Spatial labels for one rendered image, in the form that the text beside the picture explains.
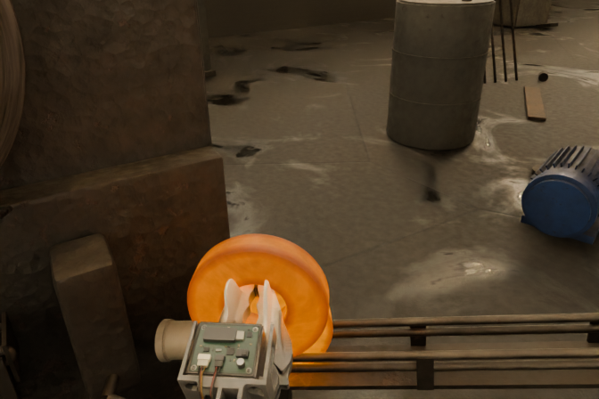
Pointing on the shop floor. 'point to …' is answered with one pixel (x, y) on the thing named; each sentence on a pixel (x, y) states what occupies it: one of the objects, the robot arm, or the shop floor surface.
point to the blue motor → (565, 195)
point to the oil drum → (438, 69)
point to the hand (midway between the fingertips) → (258, 287)
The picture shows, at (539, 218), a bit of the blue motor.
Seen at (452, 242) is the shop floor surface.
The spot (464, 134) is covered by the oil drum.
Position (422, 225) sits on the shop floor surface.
